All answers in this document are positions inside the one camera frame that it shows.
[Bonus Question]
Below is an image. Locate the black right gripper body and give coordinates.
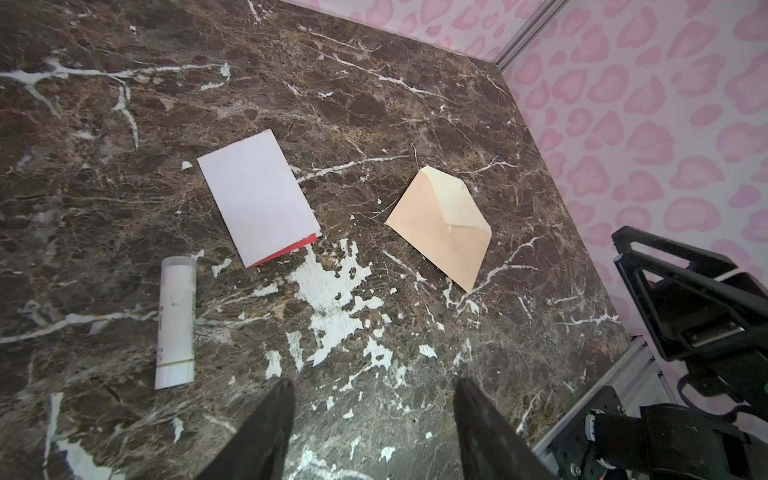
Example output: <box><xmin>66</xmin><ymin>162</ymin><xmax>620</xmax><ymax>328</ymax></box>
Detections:
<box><xmin>659</xmin><ymin>272</ymin><xmax>767</xmax><ymax>419</ymax></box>

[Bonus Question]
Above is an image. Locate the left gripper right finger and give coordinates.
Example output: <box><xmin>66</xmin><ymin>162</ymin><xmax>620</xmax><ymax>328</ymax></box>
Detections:
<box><xmin>453</xmin><ymin>378</ymin><xmax>540</xmax><ymax>479</ymax></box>

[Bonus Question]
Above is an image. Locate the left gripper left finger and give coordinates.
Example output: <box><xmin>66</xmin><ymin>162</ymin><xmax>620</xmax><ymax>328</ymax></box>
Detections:
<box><xmin>196</xmin><ymin>379</ymin><xmax>296</xmax><ymax>480</ymax></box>

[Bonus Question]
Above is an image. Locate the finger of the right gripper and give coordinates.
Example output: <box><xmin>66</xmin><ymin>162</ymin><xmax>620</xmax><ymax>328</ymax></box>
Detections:
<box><xmin>612</xmin><ymin>226</ymin><xmax>744</xmax><ymax>360</ymax></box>

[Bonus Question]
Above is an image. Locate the peach paper envelope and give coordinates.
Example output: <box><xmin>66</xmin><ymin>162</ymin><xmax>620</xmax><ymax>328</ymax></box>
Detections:
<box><xmin>386</xmin><ymin>166</ymin><xmax>492</xmax><ymax>293</ymax></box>

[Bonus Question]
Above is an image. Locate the pink red-bordered letter card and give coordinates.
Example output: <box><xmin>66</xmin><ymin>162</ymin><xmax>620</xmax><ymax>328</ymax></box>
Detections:
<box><xmin>198</xmin><ymin>129</ymin><xmax>320</xmax><ymax>268</ymax></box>

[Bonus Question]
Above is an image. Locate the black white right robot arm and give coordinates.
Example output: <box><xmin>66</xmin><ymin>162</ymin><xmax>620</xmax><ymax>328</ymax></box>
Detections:
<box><xmin>554</xmin><ymin>226</ymin><xmax>767</xmax><ymax>479</ymax></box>

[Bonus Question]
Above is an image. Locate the white glue stick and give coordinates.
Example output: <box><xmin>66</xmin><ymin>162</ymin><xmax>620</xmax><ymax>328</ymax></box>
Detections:
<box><xmin>155</xmin><ymin>256</ymin><xmax>197</xmax><ymax>390</ymax></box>

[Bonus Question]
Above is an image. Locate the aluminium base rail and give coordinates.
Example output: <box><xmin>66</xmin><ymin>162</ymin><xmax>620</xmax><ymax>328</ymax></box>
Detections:
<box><xmin>532</xmin><ymin>337</ymin><xmax>680</xmax><ymax>461</ymax></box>

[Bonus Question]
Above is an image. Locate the right corner aluminium post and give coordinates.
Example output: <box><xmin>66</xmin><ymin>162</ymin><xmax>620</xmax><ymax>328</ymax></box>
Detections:
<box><xmin>494</xmin><ymin>0</ymin><xmax>570</xmax><ymax>71</ymax></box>

